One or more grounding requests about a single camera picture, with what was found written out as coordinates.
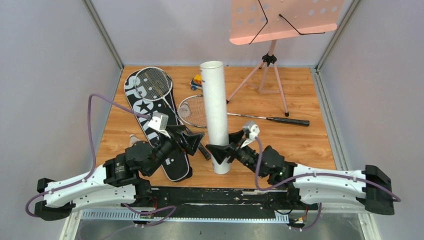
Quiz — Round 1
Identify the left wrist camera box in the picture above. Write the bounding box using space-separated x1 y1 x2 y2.
147 112 169 131

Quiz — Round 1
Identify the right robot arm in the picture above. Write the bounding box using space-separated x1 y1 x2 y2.
206 130 400 216

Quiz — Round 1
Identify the colourful toy car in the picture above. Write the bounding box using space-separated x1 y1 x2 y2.
190 74 203 91

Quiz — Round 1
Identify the shuttlecock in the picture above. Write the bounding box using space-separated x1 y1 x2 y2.
129 134 141 147
178 102 191 118

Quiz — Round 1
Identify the white racket on bag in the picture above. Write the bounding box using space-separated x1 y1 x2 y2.
134 66 213 161

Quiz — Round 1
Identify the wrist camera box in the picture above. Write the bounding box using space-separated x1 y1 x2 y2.
242 120 260 141
147 112 169 131

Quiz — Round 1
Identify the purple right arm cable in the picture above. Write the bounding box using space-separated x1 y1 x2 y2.
254 136 402 203

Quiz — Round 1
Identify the grey slotted cable duct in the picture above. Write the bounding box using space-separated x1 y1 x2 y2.
80 208 291 224

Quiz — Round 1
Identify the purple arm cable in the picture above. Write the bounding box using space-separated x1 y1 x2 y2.
254 136 402 203
25 93 153 219

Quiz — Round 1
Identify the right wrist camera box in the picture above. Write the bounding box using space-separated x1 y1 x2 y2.
242 120 260 141

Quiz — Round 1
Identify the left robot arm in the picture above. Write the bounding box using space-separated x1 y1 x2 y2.
33 125 205 221

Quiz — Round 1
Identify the white shuttlecock tube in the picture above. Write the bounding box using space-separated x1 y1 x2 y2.
199 60 232 175

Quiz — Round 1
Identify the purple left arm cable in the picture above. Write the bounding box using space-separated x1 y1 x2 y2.
25 93 153 219

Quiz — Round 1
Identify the white racket on table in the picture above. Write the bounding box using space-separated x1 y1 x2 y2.
177 94 311 129

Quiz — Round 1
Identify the pink music stand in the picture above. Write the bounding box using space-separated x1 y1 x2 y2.
226 0 344 117

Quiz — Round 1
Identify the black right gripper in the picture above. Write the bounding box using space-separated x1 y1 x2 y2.
206 131 266 179

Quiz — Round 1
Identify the black racket cover bag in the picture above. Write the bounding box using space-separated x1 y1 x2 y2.
123 68 194 183

